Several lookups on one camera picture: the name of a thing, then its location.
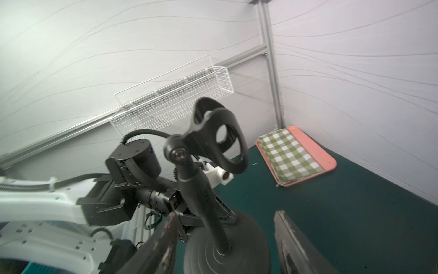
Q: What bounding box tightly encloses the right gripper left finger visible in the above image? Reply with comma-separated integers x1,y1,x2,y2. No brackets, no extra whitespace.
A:
117,212,179,274

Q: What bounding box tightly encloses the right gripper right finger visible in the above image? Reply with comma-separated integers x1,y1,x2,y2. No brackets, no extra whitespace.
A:
274,210,338,274

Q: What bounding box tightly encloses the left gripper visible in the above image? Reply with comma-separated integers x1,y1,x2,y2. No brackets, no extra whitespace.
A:
76,139,183,226

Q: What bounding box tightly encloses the black round stand base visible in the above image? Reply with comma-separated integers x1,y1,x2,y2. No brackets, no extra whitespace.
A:
184,210,271,274

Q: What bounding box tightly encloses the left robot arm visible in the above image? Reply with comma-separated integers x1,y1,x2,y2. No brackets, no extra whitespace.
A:
1,173,176,274

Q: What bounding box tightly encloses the teal plastic crate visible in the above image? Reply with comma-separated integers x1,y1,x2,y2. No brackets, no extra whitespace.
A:
21,262,57,274

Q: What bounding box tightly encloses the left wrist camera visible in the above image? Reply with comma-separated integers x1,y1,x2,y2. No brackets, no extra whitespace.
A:
204,163,234,188

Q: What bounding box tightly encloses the white wire basket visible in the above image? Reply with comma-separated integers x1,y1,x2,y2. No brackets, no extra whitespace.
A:
109,55,235,135

